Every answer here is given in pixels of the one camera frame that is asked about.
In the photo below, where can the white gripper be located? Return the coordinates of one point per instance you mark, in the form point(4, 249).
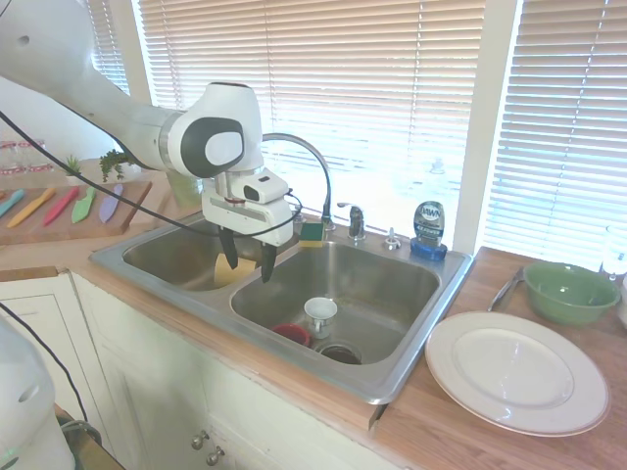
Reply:
point(245, 218)

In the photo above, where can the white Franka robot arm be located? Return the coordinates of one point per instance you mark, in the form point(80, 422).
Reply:
point(122, 115)

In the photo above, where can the chrome gooseneck faucet spout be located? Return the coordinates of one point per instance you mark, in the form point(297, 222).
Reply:
point(321, 166)

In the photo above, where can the yellow plastic cup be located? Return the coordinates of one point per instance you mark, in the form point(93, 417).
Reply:
point(223, 274)

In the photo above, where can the yellow and green sponge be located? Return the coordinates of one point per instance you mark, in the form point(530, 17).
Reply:
point(312, 234)

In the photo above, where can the red bowl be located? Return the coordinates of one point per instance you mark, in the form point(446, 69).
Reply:
point(291, 335)

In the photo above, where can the white mug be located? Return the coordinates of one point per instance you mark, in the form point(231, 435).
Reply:
point(319, 313)

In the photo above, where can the pale green pot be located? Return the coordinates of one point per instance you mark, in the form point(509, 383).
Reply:
point(186, 188)

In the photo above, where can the wooden cutting board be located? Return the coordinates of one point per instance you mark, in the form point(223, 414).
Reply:
point(127, 205)

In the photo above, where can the dark sink drain opening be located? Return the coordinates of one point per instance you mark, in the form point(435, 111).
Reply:
point(339, 353)

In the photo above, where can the small sink sprayer cap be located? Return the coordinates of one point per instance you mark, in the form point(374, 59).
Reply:
point(391, 240)

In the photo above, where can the purple knife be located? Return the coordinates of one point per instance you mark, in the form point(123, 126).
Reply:
point(110, 205)

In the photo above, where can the stainless steel double sink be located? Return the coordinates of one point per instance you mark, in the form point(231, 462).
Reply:
point(392, 294)

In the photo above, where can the white base cabinet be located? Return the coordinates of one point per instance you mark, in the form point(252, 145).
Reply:
point(147, 372)

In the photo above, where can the leafy trailing potted plant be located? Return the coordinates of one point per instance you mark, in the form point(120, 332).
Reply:
point(115, 161)

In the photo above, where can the green knife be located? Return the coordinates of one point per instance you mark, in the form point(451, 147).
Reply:
point(83, 205)

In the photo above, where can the blue Dawn dish soap bottle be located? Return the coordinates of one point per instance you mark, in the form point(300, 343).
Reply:
point(429, 225)

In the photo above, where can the metal cabinet knob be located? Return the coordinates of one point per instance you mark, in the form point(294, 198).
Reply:
point(198, 439)
point(214, 456)

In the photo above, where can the red knife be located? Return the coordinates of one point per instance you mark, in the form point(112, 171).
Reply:
point(61, 205)

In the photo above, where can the small spiky potted plant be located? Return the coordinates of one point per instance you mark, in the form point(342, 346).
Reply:
point(72, 169)

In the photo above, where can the white window blind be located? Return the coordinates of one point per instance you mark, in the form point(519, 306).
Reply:
point(108, 44)
point(343, 73)
point(563, 122)

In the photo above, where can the small clear glass ornament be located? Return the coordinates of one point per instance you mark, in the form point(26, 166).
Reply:
point(437, 167)

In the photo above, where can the yellow knife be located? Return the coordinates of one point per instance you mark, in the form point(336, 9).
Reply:
point(32, 208)

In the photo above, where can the glass jar checked lid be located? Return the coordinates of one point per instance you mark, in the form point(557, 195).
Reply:
point(36, 156)
point(11, 156)

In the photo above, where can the teal knife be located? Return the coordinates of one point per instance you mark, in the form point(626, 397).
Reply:
point(11, 203)

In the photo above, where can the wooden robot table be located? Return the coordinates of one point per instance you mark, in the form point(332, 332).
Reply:
point(93, 453)

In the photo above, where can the white dinner plate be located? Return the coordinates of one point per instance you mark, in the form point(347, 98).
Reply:
point(514, 377)

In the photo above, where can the green bowl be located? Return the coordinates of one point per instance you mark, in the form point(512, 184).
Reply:
point(563, 298)

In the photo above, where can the clear drinking glass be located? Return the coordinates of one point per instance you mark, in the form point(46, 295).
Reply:
point(616, 252)

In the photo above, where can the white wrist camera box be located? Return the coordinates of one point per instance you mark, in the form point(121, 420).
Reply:
point(264, 188)

